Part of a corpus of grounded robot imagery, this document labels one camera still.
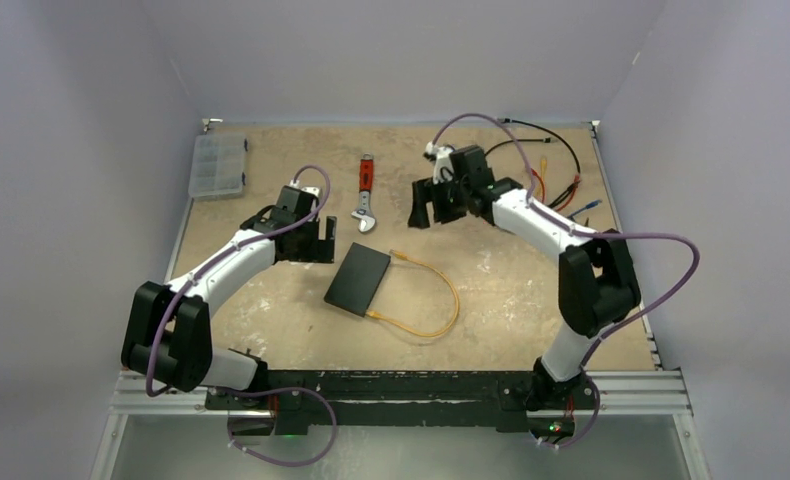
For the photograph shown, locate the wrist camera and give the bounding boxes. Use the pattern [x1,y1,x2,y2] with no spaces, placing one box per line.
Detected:
[424,142,455,184]
[289,180,322,198]

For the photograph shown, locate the black braided cable teal plug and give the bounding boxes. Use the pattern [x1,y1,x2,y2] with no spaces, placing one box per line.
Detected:
[499,117,582,211]

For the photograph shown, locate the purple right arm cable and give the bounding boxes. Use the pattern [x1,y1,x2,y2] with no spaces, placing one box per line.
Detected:
[430,112,701,453]

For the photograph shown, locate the silver adjustable wrench red handle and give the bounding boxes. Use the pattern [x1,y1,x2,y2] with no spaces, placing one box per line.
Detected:
[351,153,376,234]

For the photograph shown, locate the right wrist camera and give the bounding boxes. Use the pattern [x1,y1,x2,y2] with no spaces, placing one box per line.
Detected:
[424,142,455,184]

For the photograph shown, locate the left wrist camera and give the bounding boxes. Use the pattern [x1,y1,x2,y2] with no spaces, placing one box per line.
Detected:
[289,180,322,198]

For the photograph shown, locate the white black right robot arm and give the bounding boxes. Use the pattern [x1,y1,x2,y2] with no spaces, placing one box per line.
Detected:
[408,143,641,411]

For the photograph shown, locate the clear plastic organizer box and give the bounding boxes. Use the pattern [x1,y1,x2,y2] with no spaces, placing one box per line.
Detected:
[188,132,248,200]

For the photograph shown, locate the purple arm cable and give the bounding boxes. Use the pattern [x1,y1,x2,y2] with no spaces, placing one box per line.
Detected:
[144,164,339,469]
[430,112,701,453]

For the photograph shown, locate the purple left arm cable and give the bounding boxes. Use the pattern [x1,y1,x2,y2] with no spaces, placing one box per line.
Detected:
[144,164,339,469]

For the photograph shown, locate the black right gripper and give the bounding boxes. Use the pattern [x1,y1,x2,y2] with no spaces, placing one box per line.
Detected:
[410,173,471,228]

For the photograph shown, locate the black network switch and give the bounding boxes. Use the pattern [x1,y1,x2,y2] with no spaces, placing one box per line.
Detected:
[324,242,391,317]

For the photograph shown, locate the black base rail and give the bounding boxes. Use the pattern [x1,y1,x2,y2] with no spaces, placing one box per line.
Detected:
[206,370,596,435]

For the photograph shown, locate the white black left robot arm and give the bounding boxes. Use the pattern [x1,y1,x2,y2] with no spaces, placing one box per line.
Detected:
[121,185,337,409]

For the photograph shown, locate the aluminium frame rail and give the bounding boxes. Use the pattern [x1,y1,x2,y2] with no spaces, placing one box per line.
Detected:
[90,370,710,479]

